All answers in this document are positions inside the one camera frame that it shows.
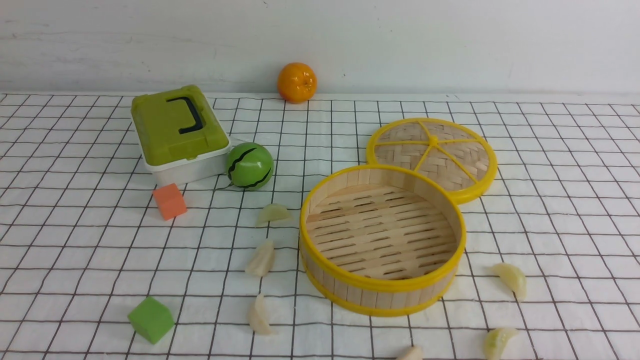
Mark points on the greenish dumpling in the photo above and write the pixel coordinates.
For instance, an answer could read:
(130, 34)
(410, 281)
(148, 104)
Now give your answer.
(274, 212)
(496, 341)

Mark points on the white dumpling bottom edge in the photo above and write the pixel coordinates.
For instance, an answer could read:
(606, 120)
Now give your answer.
(411, 353)

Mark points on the pale dumpling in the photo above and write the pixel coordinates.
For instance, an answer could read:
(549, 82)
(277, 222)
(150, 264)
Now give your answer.
(513, 278)

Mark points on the bamboo steamer tray yellow rim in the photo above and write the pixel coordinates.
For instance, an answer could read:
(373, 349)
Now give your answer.
(381, 240)

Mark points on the bamboo steamer lid yellow rim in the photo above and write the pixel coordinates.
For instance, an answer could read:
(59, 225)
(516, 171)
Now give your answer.
(453, 156)

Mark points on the white black-grid tablecloth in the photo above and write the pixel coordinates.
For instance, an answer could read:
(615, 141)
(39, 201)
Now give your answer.
(83, 243)

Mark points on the green toy watermelon ball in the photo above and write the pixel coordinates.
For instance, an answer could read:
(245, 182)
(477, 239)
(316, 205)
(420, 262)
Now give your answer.
(249, 166)

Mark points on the orange toy fruit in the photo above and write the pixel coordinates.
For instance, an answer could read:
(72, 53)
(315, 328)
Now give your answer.
(297, 83)

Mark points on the green lidded white box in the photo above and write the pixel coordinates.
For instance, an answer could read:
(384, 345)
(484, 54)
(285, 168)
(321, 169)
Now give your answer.
(180, 138)

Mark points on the orange foam cube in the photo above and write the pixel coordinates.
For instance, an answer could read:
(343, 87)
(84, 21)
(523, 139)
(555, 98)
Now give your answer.
(170, 202)

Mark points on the green foam cube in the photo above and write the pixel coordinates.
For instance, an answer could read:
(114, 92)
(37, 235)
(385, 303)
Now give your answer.
(151, 319)

